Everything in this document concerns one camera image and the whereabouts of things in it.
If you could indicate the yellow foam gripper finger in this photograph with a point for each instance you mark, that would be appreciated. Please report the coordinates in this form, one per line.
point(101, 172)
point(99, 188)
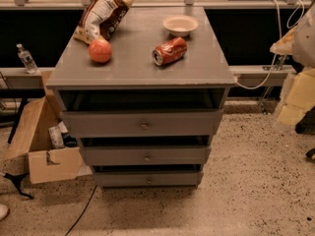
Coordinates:
point(297, 99)

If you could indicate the grey top drawer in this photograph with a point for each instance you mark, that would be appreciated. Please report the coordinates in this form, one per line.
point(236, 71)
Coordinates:
point(141, 124)

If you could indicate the grey drawer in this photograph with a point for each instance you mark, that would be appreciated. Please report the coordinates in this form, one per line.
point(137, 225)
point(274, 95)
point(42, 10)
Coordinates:
point(152, 178)
point(118, 156)
point(141, 124)

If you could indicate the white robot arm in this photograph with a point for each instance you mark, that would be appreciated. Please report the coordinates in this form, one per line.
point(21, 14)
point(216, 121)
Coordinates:
point(299, 42)

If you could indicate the grey bottom drawer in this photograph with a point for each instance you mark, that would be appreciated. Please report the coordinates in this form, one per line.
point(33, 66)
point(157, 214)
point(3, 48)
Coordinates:
point(152, 178)

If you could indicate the grey wooden drawer cabinet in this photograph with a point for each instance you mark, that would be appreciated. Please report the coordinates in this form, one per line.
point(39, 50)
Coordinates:
point(132, 82)

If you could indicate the grey middle drawer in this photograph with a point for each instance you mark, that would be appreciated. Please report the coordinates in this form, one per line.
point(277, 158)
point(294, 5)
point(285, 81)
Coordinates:
point(118, 156)

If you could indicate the grey metal stand pole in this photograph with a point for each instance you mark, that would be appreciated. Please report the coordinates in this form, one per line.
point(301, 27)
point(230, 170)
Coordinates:
point(275, 78)

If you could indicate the red soda can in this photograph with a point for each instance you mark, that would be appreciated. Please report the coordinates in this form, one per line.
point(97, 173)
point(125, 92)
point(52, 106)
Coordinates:
point(169, 51)

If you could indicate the white paper bowl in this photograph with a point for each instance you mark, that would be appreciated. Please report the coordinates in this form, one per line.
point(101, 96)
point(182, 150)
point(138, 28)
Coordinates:
point(180, 25)

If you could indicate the red apple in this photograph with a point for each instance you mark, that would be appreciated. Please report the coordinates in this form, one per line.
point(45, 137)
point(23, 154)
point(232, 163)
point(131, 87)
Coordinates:
point(100, 50)

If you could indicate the brown white chip bag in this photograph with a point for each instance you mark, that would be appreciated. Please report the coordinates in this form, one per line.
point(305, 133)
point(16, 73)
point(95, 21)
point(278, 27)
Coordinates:
point(101, 19)

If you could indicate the white can in box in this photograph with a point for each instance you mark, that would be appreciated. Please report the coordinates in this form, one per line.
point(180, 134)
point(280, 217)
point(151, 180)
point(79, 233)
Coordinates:
point(56, 137)

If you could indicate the brown cardboard box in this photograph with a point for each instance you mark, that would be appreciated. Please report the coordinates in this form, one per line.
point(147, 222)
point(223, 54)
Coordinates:
point(46, 164)

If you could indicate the clear plastic water bottle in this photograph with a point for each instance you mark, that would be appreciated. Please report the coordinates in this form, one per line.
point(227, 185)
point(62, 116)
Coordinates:
point(26, 58)

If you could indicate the black tripod leg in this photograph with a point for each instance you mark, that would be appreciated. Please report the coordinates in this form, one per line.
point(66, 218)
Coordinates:
point(17, 181)

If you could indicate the white shoe tip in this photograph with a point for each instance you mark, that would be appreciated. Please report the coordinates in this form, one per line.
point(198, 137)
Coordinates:
point(4, 211)

